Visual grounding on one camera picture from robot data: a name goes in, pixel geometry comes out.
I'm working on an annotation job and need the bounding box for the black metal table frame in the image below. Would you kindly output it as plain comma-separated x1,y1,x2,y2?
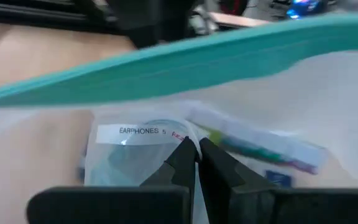
0,0,130,35

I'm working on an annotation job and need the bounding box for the teal mesh zipper pouch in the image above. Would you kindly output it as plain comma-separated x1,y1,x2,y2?
0,12,358,224

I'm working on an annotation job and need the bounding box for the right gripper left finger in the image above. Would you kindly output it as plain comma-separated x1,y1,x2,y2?
26,136,199,224

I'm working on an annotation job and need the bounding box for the clear plastic cable bag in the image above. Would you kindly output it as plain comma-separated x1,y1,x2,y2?
82,116,211,187

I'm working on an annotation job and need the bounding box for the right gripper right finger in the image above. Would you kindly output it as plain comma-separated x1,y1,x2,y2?
198,137,358,224

